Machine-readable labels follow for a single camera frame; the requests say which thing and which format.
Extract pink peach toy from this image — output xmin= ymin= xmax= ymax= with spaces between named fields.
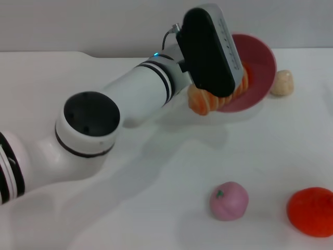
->
xmin=210 ymin=181 xmax=249 ymax=222

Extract pink plastic bowl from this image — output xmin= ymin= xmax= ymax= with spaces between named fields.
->
xmin=215 ymin=32 xmax=277 ymax=113

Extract orange tangerine toy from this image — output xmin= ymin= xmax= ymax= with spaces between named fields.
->
xmin=287 ymin=186 xmax=333 ymax=238

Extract orange striped bread roll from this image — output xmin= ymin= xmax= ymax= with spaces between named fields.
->
xmin=187 ymin=60 xmax=253 ymax=116

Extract beige bun toy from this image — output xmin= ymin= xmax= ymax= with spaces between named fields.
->
xmin=269 ymin=69 xmax=294 ymax=96

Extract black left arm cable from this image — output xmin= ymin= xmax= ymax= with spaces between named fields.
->
xmin=161 ymin=23 xmax=183 ymax=51

